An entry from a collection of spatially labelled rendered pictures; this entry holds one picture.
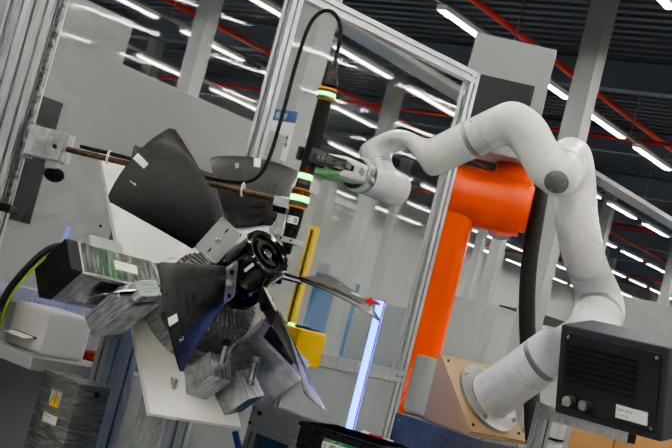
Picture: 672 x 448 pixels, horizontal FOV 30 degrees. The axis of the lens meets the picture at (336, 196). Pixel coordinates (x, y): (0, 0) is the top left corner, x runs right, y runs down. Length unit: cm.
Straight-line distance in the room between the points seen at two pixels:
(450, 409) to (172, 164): 93
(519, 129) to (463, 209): 392
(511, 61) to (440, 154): 388
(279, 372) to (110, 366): 41
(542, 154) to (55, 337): 124
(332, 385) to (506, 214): 289
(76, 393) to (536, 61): 435
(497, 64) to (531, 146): 394
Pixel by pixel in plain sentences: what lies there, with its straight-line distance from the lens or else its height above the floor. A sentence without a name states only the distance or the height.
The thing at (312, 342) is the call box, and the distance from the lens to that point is 325.
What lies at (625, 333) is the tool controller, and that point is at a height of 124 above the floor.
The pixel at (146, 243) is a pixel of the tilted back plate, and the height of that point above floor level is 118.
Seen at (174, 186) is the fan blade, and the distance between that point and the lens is 273.
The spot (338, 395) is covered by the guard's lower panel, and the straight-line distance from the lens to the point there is 407.
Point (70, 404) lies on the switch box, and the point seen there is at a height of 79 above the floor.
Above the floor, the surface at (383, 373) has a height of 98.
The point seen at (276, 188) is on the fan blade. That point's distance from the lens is 295.
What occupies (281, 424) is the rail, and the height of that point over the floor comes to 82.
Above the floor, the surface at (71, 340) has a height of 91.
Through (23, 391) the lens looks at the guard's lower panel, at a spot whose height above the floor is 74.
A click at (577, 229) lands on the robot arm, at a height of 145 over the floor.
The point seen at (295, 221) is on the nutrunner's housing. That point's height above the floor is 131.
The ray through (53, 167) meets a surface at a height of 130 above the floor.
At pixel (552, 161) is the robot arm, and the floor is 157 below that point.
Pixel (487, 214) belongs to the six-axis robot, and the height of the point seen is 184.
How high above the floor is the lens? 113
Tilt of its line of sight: 5 degrees up
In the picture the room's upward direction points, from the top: 14 degrees clockwise
